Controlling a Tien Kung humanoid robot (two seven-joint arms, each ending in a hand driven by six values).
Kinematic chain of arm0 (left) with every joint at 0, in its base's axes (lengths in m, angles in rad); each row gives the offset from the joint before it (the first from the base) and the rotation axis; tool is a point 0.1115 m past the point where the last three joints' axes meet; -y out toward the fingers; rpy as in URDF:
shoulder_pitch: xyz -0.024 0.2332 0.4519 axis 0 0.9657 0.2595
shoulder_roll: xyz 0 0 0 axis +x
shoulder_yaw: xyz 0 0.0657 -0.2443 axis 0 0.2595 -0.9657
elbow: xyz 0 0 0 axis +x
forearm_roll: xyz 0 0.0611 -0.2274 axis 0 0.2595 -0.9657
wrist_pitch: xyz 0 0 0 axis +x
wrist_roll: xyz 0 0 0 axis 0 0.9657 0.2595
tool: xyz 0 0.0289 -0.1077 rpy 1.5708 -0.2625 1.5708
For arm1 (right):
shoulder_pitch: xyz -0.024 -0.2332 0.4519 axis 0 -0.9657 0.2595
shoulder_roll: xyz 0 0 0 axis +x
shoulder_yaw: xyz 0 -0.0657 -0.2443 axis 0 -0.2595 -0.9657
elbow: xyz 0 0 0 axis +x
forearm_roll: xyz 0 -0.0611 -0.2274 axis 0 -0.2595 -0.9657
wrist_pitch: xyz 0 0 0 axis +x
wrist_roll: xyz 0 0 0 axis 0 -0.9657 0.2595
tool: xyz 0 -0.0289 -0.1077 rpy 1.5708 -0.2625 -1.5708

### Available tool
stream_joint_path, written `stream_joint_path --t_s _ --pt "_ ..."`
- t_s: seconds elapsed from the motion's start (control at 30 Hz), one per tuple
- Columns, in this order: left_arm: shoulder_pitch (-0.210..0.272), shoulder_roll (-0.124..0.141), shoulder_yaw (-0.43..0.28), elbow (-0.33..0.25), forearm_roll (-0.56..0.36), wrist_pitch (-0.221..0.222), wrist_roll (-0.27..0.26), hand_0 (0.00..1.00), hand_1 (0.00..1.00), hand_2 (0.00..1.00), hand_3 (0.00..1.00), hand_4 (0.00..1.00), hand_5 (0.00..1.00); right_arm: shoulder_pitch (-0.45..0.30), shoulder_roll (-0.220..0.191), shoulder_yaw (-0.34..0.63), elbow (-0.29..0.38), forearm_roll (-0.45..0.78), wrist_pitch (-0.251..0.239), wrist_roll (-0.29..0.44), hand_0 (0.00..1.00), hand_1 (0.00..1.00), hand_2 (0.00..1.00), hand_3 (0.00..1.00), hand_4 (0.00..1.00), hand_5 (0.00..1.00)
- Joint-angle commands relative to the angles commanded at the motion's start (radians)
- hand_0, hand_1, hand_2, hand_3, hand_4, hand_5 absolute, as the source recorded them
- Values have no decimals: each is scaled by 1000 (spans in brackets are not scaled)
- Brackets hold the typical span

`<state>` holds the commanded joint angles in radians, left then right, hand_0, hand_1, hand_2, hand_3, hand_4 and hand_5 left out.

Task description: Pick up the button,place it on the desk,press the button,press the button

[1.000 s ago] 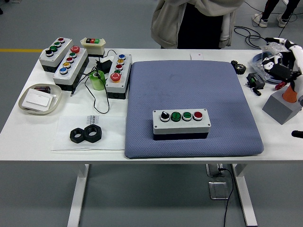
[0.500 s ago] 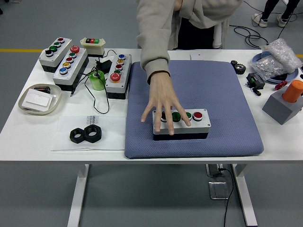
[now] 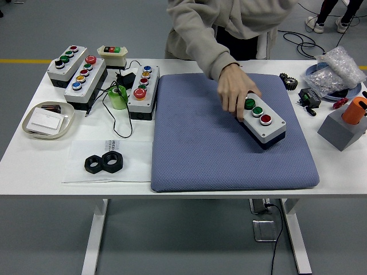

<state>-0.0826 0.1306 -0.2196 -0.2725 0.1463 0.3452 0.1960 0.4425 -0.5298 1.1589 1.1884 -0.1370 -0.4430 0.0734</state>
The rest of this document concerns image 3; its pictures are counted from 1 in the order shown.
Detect person's right hand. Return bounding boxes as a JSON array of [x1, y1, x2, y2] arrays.
[[217, 63, 262, 121]]

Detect grey four-button control box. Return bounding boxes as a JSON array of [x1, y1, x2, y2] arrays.
[[235, 92, 287, 150]]

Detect grey five-button box, yellow collar mushroom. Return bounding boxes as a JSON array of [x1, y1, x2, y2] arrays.
[[127, 64, 161, 121]]

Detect grey five-button box, blue button end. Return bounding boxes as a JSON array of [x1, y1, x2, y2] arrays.
[[63, 54, 109, 111]]

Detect blue plate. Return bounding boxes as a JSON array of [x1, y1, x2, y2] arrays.
[[304, 63, 364, 101]]

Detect orange cylinder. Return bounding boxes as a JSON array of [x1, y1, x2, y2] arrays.
[[341, 96, 367, 126]]

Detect bubble wrap bag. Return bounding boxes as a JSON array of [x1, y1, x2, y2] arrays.
[[317, 46, 367, 89]]

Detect clear bag of metal parts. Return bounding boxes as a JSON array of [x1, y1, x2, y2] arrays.
[[300, 68, 349, 98]]

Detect grey angled block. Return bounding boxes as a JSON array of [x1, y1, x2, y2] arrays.
[[317, 108, 365, 152]]

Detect black module with green terminals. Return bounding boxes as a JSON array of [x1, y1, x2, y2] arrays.
[[298, 88, 322, 109]]

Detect blue-grey textured mat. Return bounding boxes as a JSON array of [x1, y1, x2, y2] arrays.
[[150, 73, 321, 193]]

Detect person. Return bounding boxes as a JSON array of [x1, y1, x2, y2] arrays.
[[165, 0, 298, 61], [305, 0, 365, 34]]

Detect black power adapter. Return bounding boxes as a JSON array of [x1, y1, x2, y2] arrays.
[[115, 72, 138, 88]]

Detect green tape roll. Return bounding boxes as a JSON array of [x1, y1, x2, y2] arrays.
[[107, 85, 128, 111]]

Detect grey under-table box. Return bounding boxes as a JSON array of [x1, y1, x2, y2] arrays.
[[248, 198, 273, 215]]

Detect clear printed plastic bag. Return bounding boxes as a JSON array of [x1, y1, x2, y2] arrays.
[[62, 139, 154, 183]]

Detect black hex nut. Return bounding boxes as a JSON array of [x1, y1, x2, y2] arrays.
[[84, 154, 104, 174], [101, 151, 124, 172]]

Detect metal floor socket plate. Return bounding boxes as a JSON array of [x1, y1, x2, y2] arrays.
[[252, 219, 278, 243]]

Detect white table leg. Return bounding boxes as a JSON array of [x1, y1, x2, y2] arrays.
[[81, 199, 109, 275], [280, 199, 313, 274]]

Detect grey box with black knob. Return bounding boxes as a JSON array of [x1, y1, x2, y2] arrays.
[[46, 45, 88, 89]]

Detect white rounded tray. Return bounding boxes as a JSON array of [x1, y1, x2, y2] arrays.
[[22, 101, 76, 140]]

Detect dark small batteries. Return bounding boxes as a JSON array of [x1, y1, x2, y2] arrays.
[[41, 104, 63, 114]]

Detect black floor cable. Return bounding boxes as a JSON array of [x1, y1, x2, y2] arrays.
[[278, 0, 327, 57]]

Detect cream red-green switch box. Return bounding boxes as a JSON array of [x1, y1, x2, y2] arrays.
[[97, 45, 129, 69]]

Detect black power cable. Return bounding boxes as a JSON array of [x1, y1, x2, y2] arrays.
[[265, 202, 284, 275]]

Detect thin black adapter cord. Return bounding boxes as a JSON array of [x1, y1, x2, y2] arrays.
[[85, 59, 142, 138]]

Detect white wall switch plate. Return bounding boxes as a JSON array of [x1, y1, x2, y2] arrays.
[[28, 107, 65, 129]]

